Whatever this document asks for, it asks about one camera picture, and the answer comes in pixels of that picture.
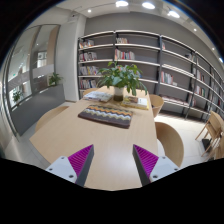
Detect wooden chair far right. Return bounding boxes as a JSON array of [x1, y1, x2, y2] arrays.
[[149, 94, 164, 116]]

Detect stacked yellow books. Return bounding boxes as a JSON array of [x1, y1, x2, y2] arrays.
[[121, 96, 149, 110]]

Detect open white magazine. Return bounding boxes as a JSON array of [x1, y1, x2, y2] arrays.
[[84, 91, 112, 102]]

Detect wooden armchair at right edge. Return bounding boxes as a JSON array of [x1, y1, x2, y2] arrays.
[[202, 111, 224, 151]]

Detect green potted plant in vase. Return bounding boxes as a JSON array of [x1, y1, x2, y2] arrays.
[[97, 62, 147, 101]]

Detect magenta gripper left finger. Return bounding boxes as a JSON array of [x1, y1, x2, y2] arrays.
[[47, 145, 94, 187]]

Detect zigzag patterned folded towel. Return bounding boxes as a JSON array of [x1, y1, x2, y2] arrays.
[[78, 105, 133, 129]]

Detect wooden chair near right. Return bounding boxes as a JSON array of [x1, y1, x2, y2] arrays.
[[155, 122, 184, 167]]

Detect small potted plant on ledge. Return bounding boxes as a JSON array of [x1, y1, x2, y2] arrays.
[[49, 72, 62, 86]]

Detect wooden chair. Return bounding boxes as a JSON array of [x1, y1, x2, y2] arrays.
[[149, 94, 164, 116], [155, 122, 184, 167]]

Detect potted plant behind glass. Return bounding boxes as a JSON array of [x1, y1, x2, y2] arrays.
[[13, 91, 23, 103]]

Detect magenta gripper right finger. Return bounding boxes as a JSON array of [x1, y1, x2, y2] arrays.
[[133, 145, 179, 186]]

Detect grey low partition cabinet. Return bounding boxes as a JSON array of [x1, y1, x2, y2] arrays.
[[11, 84, 65, 135]]

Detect large grey bookshelf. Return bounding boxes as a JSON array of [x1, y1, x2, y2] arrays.
[[77, 30, 224, 121]]

